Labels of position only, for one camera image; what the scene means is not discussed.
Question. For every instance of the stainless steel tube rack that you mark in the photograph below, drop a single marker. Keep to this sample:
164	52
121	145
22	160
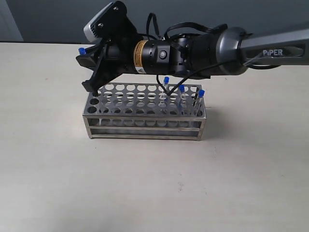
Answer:
131	110

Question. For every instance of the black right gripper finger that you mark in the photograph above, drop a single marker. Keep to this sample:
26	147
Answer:
91	59
103	73

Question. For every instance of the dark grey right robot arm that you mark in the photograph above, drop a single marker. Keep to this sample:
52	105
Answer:
217	51

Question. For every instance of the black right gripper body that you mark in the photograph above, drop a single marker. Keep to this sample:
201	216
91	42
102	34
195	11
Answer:
118	38

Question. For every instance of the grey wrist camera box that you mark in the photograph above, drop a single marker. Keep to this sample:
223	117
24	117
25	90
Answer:
89	29

